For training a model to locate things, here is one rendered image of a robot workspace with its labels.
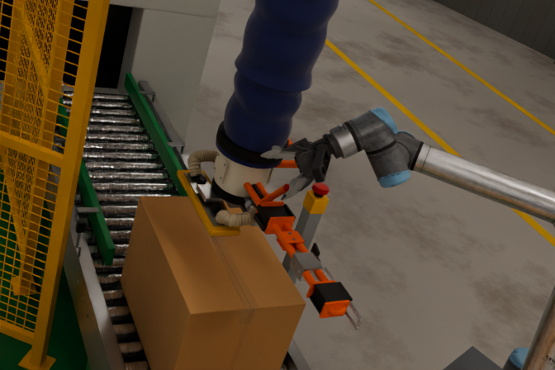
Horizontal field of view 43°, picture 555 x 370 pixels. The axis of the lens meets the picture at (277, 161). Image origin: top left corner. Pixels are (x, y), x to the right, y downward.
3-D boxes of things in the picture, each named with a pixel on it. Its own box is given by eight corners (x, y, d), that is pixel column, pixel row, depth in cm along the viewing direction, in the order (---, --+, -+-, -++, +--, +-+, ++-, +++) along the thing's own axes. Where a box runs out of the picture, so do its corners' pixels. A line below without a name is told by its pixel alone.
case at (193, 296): (119, 281, 270) (139, 196, 251) (215, 275, 289) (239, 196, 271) (163, 405, 225) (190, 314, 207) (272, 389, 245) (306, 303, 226)
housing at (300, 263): (287, 265, 195) (291, 252, 193) (308, 263, 199) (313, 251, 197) (298, 282, 190) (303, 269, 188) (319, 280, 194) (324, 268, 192)
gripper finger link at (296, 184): (286, 196, 200) (303, 169, 198) (291, 206, 195) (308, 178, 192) (277, 192, 199) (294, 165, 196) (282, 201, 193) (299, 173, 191)
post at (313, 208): (242, 367, 326) (307, 189, 279) (255, 365, 329) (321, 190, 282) (248, 378, 321) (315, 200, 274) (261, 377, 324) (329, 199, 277)
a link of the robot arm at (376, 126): (403, 137, 190) (389, 104, 188) (362, 158, 190) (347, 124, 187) (393, 133, 199) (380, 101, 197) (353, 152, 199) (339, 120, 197)
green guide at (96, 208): (28, 78, 389) (30, 63, 384) (48, 79, 394) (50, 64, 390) (84, 267, 270) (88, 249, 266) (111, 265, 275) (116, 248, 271)
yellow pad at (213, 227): (175, 174, 238) (178, 162, 236) (202, 174, 243) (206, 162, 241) (210, 237, 213) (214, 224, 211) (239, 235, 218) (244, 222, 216)
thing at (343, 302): (305, 296, 185) (310, 282, 183) (329, 293, 189) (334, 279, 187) (320, 318, 179) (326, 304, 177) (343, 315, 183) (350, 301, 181)
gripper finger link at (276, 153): (257, 149, 192) (289, 154, 195) (261, 158, 187) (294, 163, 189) (259, 139, 191) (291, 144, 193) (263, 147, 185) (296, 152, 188)
